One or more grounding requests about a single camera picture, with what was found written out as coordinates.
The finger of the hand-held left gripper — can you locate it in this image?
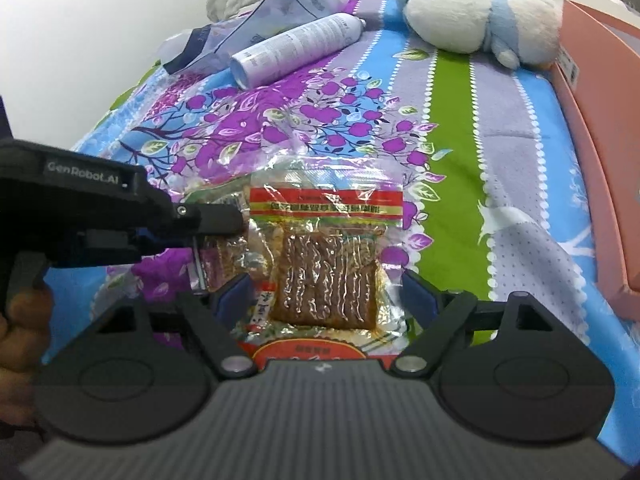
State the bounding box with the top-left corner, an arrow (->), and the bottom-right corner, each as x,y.
199,203 -> 249,237

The white spray can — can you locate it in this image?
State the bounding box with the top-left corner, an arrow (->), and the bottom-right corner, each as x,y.
230,12 -> 366,90

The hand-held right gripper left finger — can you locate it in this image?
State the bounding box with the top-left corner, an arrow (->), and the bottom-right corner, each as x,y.
65,274 -> 258,378

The person's left hand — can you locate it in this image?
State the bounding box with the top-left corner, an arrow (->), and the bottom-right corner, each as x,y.
0,287 -> 55,428

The white and blue plush toy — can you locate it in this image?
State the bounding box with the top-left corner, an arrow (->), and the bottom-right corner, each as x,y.
395,0 -> 563,70

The brown strip snack packet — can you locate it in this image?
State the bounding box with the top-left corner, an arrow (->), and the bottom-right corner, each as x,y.
247,182 -> 406,333

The pink cardboard box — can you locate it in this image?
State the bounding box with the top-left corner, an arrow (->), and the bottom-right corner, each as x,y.
549,0 -> 640,322

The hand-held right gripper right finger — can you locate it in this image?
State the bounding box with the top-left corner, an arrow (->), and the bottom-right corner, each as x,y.
390,269 -> 576,378

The white snack packet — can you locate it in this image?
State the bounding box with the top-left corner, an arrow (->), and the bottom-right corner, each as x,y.
247,280 -> 281,333

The floral striped bedsheet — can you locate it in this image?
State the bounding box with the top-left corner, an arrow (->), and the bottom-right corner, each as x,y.
42,0 -> 640,461

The red printed snack packet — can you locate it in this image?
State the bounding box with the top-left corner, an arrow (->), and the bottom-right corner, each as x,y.
239,327 -> 401,367

